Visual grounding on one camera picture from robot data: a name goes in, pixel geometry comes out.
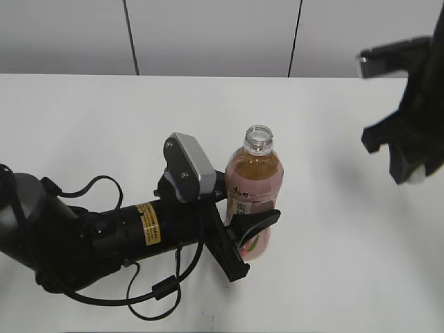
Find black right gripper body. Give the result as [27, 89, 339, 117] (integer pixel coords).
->
[361, 0, 444, 153]

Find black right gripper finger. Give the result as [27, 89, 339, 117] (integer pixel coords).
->
[388, 144, 421, 185]
[420, 148, 443, 178]

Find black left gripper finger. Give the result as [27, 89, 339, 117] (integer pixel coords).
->
[231, 210, 281, 248]
[214, 171, 227, 201]

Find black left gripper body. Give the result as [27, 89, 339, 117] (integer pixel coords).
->
[154, 171, 250, 282]

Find white bottle cap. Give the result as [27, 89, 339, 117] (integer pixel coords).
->
[407, 164, 427, 184]

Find peach oolong tea bottle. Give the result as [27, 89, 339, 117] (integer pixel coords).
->
[224, 124, 286, 262]

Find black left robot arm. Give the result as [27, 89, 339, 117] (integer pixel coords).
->
[1, 166, 280, 293]

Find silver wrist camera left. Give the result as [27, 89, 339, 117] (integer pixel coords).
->
[163, 132, 216, 203]

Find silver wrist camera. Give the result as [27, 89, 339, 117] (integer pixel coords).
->
[163, 132, 216, 203]
[356, 36, 432, 79]

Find black camera cable left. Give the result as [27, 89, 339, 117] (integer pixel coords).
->
[51, 176, 205, 322]

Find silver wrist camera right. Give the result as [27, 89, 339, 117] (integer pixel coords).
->
[356, 36, 432, 79]

